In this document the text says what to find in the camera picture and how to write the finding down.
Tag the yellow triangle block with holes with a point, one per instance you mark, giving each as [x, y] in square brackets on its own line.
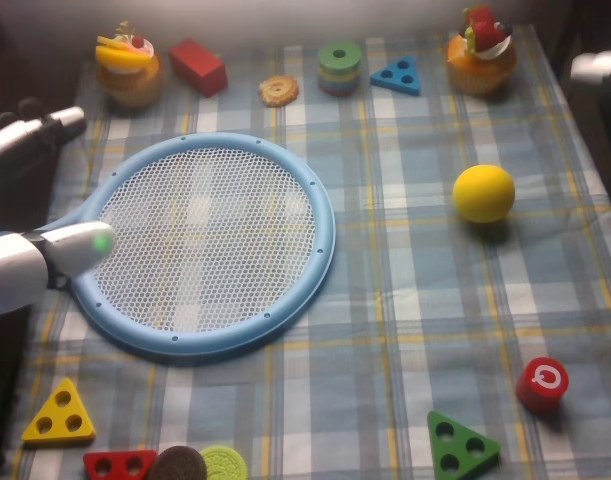
[59, 412]

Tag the red rectangular block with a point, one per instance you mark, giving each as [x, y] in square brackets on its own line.
[197, 65]

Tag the red block with two holes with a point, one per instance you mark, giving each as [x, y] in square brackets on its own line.
[118, 467]

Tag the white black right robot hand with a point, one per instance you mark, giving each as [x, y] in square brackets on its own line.
[597, 65]

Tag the white backdrop panel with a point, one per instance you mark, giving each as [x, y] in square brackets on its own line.
[285, 15]

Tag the green triangle block with holes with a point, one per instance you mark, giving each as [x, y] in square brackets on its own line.
[460, 447]

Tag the yellow ball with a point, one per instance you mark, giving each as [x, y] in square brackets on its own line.
[483, 193]

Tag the red cylinder block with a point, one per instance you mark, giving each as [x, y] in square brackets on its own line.
[535, 395]

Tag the toy cupcake with strawberries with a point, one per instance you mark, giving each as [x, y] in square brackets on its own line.
[480, 70]

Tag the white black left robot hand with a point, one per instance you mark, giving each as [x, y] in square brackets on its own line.
[75, 247]

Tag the blue plaid tablecloth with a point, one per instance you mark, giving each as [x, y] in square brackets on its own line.
[385, 280]

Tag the brown chocolate sandwich cookie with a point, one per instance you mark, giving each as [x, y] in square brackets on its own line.
[177, 465]

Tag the round tan toy cookie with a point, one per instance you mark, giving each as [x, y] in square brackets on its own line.
[279, 91]

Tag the stacked coloured rings green top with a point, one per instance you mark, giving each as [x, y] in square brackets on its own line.
[339, 70]

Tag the light blue net racket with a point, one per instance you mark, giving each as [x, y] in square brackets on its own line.
[210, 225]

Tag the blue triangle block with holes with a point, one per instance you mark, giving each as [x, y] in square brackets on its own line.
[400, 89]

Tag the toy cupcake with orange slice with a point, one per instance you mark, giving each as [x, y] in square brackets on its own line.
[130, 80]

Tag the green sandwich cookie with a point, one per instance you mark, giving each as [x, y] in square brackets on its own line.
[225, 465]

